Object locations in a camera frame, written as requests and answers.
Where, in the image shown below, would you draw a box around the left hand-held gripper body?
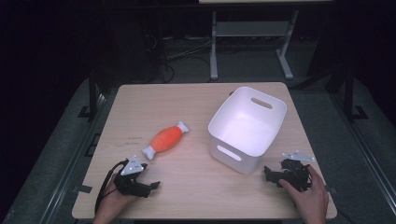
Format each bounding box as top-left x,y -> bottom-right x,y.
112,155 -> 152,199

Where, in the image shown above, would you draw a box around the orange plush toy white ends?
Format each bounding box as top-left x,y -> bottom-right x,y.
141,120 -> 191,161

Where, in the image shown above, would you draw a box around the bundle of floor cables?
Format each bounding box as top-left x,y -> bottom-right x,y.
144,33 -> 213,84

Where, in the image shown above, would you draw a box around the person's left hand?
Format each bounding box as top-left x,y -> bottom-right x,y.
92,173 -> 138,224

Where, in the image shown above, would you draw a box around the person's right hand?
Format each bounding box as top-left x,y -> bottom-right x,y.
277,164 -> 330,224

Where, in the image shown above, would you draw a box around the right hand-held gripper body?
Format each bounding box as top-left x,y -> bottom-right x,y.
278,150 -> 318,192

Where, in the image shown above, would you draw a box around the white plastic bin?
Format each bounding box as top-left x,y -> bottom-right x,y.
207,86 -> 288,175

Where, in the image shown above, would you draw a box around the white metal stand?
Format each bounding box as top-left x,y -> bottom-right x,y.
209,8 -> 300,81

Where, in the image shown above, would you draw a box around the grey tape piece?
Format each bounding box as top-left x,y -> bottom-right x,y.
72,184 -> 93,194

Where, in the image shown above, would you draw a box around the black stand post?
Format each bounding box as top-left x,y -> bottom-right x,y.
78,69 -> 101,120
343,66 -> 369,122

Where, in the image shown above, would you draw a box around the black cable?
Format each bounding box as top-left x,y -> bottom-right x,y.
93,159 -> 129,217

